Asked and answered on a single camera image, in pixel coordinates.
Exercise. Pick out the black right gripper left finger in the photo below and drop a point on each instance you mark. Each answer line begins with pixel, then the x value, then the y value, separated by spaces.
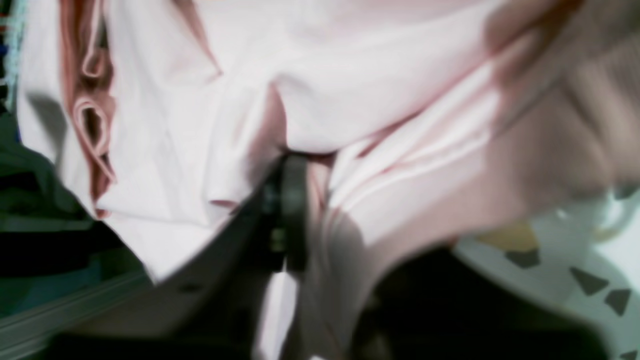
pixel 215 307

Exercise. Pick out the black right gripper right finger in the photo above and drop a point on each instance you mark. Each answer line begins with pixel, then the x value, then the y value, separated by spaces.
pixel 434 307

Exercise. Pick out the pink T-shirt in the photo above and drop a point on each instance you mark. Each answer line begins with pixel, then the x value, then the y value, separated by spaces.
pixel 505 125

